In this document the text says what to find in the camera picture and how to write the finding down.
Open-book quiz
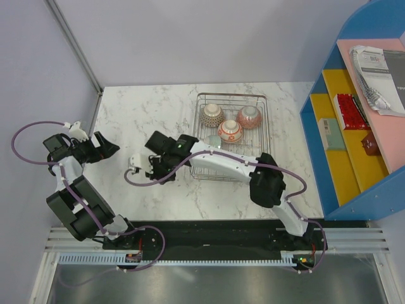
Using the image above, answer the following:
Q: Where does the aluminium corner profile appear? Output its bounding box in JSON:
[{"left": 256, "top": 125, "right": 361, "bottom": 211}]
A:
[{"left": 44, "top": 0, "right": 103, "bottom": 96}]

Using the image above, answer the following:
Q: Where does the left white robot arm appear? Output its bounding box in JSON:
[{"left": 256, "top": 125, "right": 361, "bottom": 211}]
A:
[{"left": 43, "top": 132, "right": 139, "bottom": 249}]

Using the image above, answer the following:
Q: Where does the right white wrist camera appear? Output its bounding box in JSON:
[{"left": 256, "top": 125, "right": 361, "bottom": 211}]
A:
[{"left": 128, "top": 153, "right": 153, "bottom": 174}]

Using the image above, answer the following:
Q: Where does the aluminium rail frame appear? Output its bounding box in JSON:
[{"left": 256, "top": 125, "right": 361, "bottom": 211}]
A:
[{"left": 44, "top": 227, "right": 389, "bottom": 254}]

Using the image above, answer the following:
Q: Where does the leaf pattern bowl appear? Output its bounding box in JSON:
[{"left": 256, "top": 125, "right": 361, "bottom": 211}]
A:
[{"left": 237, "top": 106, "right": 262, "bottom": 129}]

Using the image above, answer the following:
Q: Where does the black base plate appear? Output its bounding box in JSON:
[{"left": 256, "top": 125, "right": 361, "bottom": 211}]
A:
[{"left": 103, "top": 220, "right": 328, "bottom": 260}]

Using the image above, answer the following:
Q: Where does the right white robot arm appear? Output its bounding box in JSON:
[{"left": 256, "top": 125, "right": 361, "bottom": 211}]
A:
[{"left": 138, "top": 131, "right": 313, "bottom": 250}]

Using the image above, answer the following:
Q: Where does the red patterned box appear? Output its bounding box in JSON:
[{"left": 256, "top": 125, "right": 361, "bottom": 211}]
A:
[{"left": 333, "top": 94, "right": 371, "bottom": 130}]

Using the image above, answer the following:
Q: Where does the spiral bound booklet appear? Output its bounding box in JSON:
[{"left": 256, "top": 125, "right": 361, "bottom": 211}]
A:
[{"left": 349, "top": 46, "right": 404, "bottom": 117}]

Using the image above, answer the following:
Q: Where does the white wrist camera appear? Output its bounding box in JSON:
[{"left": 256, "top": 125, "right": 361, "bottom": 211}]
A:
[
  {"left": 68, "top": 121, "right": 89, "bottom": 143},
  {"left": 128, "top": 153, "right": 153, "bottom": 174}
]

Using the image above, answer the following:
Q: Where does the brown square pattern bowl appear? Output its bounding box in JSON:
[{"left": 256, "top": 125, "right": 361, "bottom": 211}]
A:
[{"left": 200, "top": 103, "right": 225, "bottom": 127}]

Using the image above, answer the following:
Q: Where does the pale green box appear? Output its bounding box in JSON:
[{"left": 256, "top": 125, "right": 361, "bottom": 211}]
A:
[{"left": 318, "top": 118, "right": 346, "bottom": 151}]

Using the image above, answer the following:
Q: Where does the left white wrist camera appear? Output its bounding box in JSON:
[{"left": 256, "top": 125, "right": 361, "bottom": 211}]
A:
[{"left": 68, "top": 121, "right": 89, "bottom": 143}]

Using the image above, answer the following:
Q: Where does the pale green ribbed bowl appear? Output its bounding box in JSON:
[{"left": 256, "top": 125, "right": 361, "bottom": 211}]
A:
[{"left": 203, "top": 135, "right": 221, "bottom": 149}]

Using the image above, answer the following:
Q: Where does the brown small toy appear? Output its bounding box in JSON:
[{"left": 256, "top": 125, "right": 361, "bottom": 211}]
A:
[{"left": 361, "top": 132, "right": 381, "bottom": 156}]

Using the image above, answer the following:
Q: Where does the white cable duct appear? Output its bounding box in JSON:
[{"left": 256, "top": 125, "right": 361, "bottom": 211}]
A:
[{"left": 58, "top": 252, "right": 304, "bottom": 267}]

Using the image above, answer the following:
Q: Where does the blue wooden shelf unit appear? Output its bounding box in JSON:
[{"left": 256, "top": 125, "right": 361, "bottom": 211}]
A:
[{"left": 301, "top": 1, "right": 404, "bottom": 220}]

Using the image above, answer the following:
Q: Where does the metal wire dish rack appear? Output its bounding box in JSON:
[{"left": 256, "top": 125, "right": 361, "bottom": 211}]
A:
[{"left": 189, "top": 92, "right": 273, "bottom": 183}]

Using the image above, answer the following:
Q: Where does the orange floral bowl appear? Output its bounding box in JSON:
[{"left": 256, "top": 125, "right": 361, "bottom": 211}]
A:
[{"left": 217, "top": 120, "right": 243, "bottom": 144}]

